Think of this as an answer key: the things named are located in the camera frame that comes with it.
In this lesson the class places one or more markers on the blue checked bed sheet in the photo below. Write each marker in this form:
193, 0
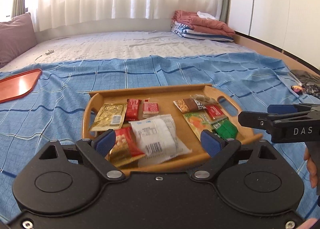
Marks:
55, 107

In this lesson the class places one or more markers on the red Biscoff biscuit packet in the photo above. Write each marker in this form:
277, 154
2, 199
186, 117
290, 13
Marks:
150, 109

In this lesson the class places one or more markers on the white cookie snack packet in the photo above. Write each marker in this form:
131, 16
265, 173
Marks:
205, 100

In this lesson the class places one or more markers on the person's right hand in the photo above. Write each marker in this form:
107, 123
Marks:
312, 169

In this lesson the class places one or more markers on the dark clothes pile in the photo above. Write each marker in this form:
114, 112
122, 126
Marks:
309, 82

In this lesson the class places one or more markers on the gold foil snack packet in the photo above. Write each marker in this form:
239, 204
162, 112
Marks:
110, 116

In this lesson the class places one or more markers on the gold brown nut packet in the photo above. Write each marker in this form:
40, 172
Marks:
189, 105

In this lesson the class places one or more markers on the red white snack packet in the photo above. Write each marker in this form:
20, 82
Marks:
215, 112

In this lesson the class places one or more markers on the striped blue folded blanket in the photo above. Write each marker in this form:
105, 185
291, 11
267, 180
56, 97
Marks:
184, 31

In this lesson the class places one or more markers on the small colourful toy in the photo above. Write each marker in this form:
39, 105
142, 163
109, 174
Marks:
297, 89

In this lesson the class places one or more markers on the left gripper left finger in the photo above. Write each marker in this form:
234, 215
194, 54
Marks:
93, 153

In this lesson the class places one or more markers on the dark red snack packet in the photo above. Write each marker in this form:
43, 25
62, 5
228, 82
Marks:
125, 150

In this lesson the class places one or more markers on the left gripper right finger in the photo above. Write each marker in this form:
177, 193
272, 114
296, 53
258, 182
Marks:
220, 151

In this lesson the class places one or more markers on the red plastic tray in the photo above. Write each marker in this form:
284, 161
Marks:
18, 85

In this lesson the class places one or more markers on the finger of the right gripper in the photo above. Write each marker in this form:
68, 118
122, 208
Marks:
285, 109
256, 120

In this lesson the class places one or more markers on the white mattress pad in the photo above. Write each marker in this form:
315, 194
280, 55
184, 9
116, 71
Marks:
118, 45

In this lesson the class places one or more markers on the white barcode snack packet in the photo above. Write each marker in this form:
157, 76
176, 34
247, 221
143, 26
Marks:
156, 137

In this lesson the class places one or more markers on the folded red blanket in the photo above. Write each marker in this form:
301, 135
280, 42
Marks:
202, 25

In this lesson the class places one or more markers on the mauve pillow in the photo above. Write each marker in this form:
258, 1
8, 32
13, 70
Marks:
17, 37

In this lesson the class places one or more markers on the wooden serving tray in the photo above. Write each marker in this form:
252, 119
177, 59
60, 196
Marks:
164, 96

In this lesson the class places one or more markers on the white garment on blankets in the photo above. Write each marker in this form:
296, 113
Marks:
205, 15

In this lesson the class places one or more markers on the small red chocolate packet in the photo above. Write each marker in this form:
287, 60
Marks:
132, 111

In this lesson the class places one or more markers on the orange green snack packet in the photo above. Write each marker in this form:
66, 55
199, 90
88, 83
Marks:
198, 121

